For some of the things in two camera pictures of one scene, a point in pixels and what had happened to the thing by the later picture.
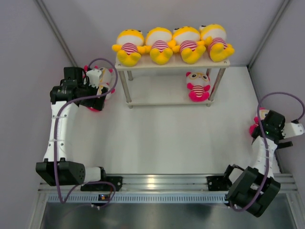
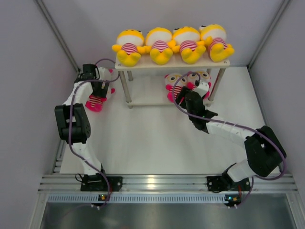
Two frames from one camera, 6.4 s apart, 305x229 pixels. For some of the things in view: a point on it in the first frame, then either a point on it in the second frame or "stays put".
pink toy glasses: x=262 y=111 -> x=170 y=79
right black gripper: x=280 y=127 -> x=182 y=94
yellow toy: x=214 y=36 stays put
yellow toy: x=186 y=40 stays put
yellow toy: x=158 y=39 stays put
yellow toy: x=129 y=46 stays put
